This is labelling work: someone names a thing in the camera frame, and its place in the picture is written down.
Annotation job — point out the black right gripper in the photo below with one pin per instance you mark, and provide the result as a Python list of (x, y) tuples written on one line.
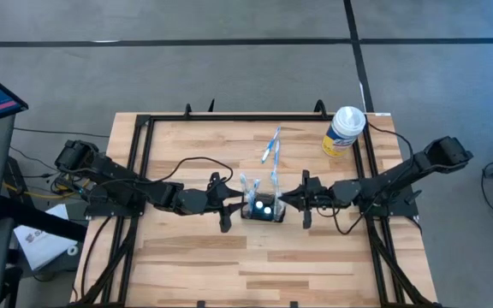
[(307, 220)]

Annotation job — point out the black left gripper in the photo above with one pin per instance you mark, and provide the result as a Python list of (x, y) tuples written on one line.
[(226, 224)]

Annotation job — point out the teal toothbrush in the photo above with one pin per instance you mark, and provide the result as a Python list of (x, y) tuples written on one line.
[(243, 183)]

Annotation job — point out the teal mouthwash bottle white cap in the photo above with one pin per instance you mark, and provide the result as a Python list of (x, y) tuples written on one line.
[(268, 210), (259, 205)]

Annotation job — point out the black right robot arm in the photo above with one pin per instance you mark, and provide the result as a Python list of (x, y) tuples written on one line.
[(392, 179)]

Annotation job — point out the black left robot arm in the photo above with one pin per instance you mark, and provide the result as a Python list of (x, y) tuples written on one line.
[(114, 179)]

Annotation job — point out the Lysol wipes canister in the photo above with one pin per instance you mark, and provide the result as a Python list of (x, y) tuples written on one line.
[(342, 130)]

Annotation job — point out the white tape roll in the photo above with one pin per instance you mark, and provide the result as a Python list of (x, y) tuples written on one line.
[(69, 250)]

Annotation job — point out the black metal stand beam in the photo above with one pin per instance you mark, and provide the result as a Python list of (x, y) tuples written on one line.
[(41, 220)]

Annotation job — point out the white paper box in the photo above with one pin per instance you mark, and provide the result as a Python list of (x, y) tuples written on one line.
[(37, 244)]

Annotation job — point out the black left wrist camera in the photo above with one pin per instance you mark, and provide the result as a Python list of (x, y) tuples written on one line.
[(218, 194)]

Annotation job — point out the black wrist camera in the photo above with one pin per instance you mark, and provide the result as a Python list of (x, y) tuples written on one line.
[(218, 194), (321, 194)]

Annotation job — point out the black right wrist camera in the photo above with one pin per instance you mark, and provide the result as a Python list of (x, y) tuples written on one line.
[(321, 194)]

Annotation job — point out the black aluminium table frame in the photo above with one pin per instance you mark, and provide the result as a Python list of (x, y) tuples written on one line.
[(251, 117)]

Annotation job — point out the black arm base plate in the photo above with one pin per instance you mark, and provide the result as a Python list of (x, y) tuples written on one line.
[(101, 209), (405, 209)]

